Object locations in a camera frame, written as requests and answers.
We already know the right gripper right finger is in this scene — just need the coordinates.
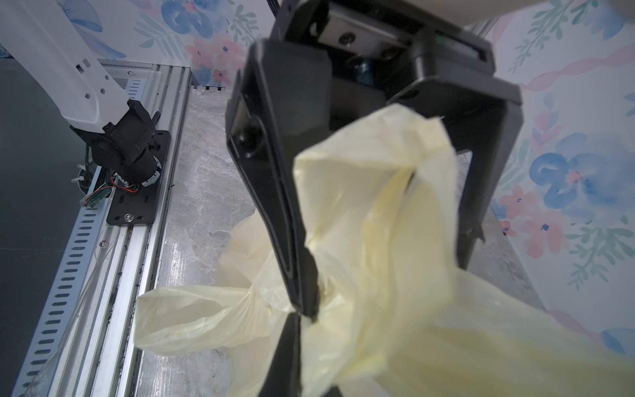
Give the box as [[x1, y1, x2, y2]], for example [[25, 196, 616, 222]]
[[322, 385, 342, 397]]

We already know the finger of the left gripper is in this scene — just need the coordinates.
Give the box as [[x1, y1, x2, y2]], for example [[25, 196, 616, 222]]
[[386, 71, 524, 270], [226, 40, 332, 318]]

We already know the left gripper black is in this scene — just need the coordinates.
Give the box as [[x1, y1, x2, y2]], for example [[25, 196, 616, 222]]
[[270, 1, 496, 129]]

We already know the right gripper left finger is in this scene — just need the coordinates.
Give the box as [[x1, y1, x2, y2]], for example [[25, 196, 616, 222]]
[[258, 313, 302, 397]]

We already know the yellow plastic bag fruit print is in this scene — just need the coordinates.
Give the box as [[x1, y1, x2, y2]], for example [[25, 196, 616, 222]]
[[134, 104, 634, 396]]

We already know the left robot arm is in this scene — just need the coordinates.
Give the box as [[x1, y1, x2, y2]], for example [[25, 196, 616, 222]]
[[1, 1, 524, 318]]

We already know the aluminium frame rail front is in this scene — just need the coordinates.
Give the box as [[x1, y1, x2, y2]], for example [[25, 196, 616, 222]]
[[46, 61, 192, 397]]

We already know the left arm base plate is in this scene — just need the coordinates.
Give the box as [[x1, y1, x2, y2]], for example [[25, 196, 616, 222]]
[[106, 130, 171, 226]]

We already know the slotted cable duct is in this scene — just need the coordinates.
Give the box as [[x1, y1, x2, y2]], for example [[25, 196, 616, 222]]
[[12, 203, 107, 396]]

